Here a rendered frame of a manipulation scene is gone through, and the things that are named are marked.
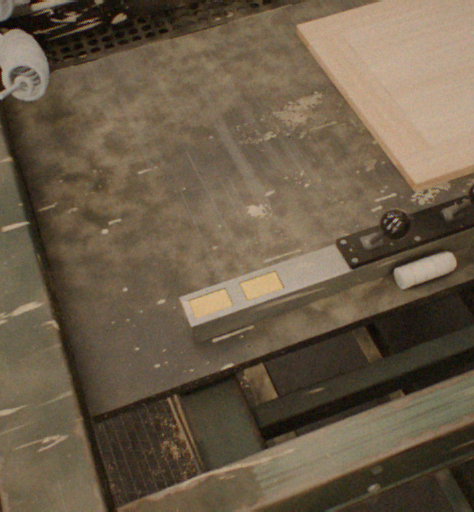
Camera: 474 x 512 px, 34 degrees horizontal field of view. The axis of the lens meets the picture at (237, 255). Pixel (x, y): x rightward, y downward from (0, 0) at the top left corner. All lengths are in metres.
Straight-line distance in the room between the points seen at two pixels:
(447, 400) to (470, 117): 0.52
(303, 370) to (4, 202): 2.21
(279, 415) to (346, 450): 0.16
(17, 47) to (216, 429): 0.59
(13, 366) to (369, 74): 0.76
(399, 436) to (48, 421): 0.38
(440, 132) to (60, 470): 0.75
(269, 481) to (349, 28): 0.86
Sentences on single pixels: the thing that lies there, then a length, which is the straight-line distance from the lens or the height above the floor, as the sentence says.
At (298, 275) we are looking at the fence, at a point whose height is 1.52.
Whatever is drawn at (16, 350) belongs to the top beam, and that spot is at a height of 1.84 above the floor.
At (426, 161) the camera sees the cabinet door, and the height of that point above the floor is 1.30.
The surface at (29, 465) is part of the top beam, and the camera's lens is 0.85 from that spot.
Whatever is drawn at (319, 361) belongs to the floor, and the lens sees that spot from 3.09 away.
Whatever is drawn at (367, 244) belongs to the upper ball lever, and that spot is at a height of 1.46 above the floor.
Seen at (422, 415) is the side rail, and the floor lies 1.49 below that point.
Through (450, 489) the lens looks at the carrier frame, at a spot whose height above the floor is 0.18.
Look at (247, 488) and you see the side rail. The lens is 0.85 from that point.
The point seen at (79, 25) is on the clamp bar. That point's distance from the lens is 1.52.
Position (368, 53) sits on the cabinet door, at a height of 1.27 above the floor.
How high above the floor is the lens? 2.21
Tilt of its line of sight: 38 degrees down
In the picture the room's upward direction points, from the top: 79 degrees counter-clockwise
